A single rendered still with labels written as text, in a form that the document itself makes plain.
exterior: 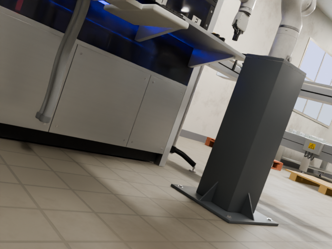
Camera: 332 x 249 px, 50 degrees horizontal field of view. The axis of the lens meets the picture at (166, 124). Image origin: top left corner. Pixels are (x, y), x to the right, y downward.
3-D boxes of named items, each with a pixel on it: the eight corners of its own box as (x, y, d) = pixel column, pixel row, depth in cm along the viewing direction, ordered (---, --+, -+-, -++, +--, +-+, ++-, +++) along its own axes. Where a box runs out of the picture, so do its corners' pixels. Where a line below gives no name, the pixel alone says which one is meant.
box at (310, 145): (302, 149, 260) (306, 138, 260) (304, 150, 264) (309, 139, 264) (317, 154, 252) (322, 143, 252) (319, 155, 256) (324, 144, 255)
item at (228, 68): (194, 55, 259) (201, 34, 258) (179, 51, 269) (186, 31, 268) (242, 80, 308) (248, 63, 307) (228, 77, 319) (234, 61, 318)
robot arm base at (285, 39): (300, 70, 196) (311, 39, 195) (282, 59, 184) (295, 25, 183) (271, 66, 211) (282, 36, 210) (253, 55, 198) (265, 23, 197)
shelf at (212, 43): (122, 11, 206) (123, 8, 206) (195, 52, 257) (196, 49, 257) (180, 17, 173) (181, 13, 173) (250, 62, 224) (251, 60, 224)
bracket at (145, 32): (134, 39, 208) (141, 18, 207) (138, 41, 210) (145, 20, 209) (174, 47, 184) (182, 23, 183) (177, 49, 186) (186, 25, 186)
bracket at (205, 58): (187, 65, 244) (193, 48, 243) (189, 67, 246) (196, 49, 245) (226, 75, 220) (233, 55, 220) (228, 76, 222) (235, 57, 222)
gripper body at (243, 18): (243, 15, 227) (237, 32, 228) (235, 8, 220) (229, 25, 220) (253, 16, 222) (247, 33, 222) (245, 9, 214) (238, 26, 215)
